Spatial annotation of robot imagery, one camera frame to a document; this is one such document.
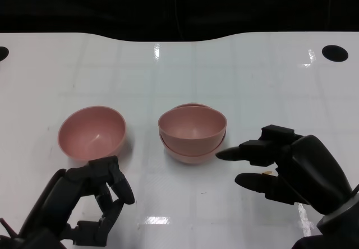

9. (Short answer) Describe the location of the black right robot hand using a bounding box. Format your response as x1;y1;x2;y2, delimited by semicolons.
215;124;354;216

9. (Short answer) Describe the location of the pink plastic bowl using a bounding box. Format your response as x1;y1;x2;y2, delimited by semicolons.
58;105;127;161
159;102;227;165
158;105;227;149

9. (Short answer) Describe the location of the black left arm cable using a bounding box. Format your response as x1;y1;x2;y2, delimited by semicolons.
0;218;17;238

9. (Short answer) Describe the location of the black backdrop cloth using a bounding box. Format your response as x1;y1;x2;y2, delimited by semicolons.
0;0;359;43

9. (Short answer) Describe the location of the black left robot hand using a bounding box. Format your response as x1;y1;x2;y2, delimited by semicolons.
16;155;135;246

